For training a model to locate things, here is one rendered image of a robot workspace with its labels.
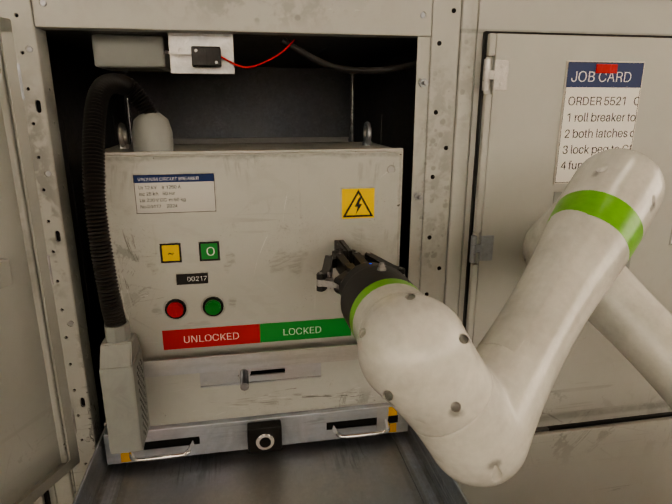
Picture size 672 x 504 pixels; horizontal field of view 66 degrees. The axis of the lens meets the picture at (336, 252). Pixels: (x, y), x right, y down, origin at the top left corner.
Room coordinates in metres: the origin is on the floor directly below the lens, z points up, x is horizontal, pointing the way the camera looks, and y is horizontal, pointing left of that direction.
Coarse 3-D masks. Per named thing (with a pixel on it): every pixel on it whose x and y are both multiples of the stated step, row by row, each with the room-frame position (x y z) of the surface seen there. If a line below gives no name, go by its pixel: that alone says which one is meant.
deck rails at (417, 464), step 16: (400, 432) 0.87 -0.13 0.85; (96, 448) 0.74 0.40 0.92; (400, 448) 0.83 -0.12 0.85; (416, 448) 0.82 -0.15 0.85; (96, 464) 0.72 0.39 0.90; (112, 464) 0.78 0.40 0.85; (416, 464) 0.78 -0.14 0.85; (432, 464) 0.75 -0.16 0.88; (96, 480) 0.71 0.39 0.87; (112, 480) 0.74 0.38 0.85; (416, 480) 0.74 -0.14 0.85; (432, 480) 0.74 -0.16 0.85; (448, 480) 0.68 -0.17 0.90; (80, 496) 0.64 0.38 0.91; (96, 496) 0.70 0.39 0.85; (112, 496) 0.70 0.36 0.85; (432, 496) 0.70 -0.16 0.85; (448, 496) 0.68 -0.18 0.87; (464, 496) 0.63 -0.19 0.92
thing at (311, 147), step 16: (176, 144) 1.00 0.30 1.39; (192, 144) 1.00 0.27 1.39; (208, 144) 1.00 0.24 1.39; (224, 144) 1.00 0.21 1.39; (240, 144) 1.00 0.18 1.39; (256, 144) 1.00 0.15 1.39; (272, 144) 1.00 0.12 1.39; (288, 144) 1.00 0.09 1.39; (304, 144) 1.00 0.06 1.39; (320, 144) 1.00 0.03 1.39; (336, 144) 1.00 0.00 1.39; (352, 144) 1.00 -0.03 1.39; (400, 192) 0.86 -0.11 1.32; (400, 208) 0.86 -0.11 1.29; (400, 224) 0.86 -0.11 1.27
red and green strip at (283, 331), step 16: (320, 320) 0.84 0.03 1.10; (336, 320) 0.84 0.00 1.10; (176, 336) 0.80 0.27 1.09; (192, 336) 0.80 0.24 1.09; (208, 336) 0.80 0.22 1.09; (224, 336) 0.81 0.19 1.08; (240, 336) 0.81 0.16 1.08; (256, 336) 0.82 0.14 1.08; (272, 336) 0.82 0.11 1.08; (288, 336) 0.83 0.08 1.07; (304, 336) 0.83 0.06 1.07; (320, 336) 0.84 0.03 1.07; (336, 336) 0.84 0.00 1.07
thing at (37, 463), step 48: (0, 144) 0.78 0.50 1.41; (0, 192) 0.77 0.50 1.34; (0, 240) 0.76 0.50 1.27; (0, 288) 0.72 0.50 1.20; (48, 288) 0.79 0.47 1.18; (0, 336) 0.73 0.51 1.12; (0, 384) 0.71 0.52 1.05; (0, 432) 0.70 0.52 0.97; (48, 432) 0.78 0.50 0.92; (0, 480) 0.68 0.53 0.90; (48, 480) 0.73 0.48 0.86
